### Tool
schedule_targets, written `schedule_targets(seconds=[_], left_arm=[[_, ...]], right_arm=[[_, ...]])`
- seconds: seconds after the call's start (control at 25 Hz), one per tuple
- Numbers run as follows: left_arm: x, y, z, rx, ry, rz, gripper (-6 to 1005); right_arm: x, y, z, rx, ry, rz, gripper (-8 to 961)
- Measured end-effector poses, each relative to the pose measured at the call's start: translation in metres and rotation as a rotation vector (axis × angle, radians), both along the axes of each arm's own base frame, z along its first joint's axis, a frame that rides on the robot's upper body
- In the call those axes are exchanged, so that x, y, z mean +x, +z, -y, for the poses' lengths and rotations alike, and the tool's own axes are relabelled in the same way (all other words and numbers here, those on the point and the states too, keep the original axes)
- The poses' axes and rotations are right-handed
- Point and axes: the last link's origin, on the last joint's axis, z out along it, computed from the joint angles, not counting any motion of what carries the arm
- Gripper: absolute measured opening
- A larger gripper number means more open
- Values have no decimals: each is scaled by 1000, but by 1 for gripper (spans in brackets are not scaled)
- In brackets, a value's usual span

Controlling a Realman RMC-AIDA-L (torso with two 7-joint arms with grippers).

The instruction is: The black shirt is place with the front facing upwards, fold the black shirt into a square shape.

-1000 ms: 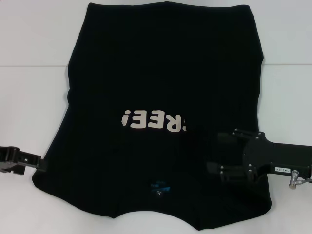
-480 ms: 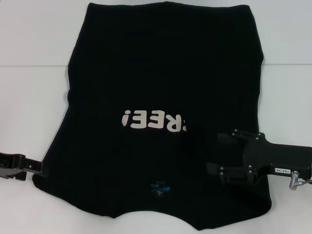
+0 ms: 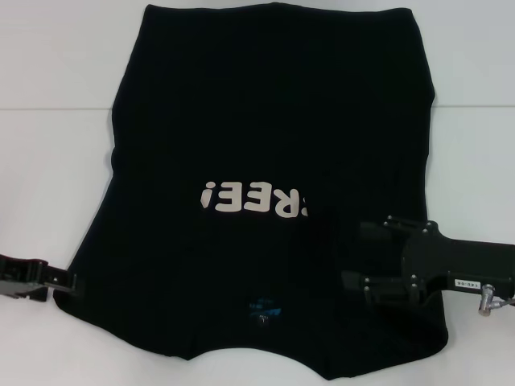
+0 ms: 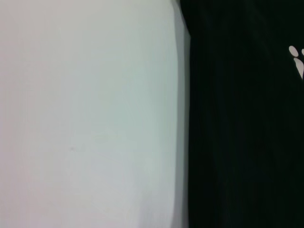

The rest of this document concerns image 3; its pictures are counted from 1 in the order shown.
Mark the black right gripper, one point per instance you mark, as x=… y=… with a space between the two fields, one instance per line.
x=442 y=261

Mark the black shirt with FREE print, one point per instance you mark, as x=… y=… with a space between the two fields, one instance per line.
x=241 y=120

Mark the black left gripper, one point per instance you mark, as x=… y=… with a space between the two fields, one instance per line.
x=22 y=277

